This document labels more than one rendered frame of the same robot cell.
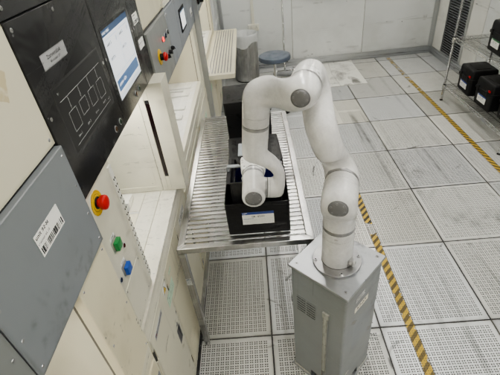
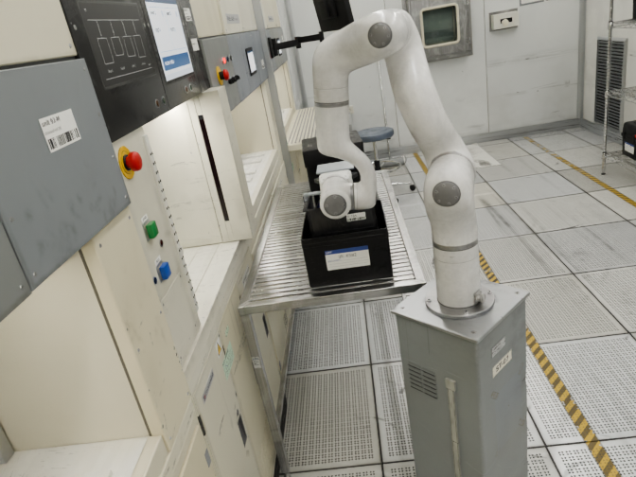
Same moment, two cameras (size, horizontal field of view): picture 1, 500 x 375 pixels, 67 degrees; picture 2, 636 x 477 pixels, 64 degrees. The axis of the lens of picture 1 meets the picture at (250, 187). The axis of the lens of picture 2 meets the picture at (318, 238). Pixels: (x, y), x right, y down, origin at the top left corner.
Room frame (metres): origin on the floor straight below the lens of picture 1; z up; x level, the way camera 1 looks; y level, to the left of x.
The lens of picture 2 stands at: (-0.25, 0.00, 1.55)
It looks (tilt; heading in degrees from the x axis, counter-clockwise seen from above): 23 degrees down; 3
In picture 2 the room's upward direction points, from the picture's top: 10 degrees counter-clockwise
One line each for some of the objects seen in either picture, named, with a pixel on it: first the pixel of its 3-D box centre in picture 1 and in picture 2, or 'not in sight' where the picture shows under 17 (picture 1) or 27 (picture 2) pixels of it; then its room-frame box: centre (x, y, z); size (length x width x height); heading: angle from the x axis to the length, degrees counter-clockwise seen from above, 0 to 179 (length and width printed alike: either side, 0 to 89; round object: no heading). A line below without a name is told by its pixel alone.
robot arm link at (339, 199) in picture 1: (339, 206); (450, 204); (0.99, -0.30, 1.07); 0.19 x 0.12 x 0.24; 160
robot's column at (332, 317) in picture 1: (332, 316); (467, 405); (1.02, -0.31, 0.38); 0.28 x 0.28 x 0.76; 42
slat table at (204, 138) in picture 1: (250, 213); (344, 296); (1.82, 0.02, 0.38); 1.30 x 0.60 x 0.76; 177
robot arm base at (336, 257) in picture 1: (337, 243); (457, 272); (1.02, -0.31, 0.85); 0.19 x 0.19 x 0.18
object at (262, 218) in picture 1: (257, 199); (346, 241); (1.37, -0.03, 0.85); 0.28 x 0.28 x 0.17; 86
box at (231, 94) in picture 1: (247, 110); (334, 165); (2.24, -0.04, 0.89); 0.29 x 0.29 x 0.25; 1
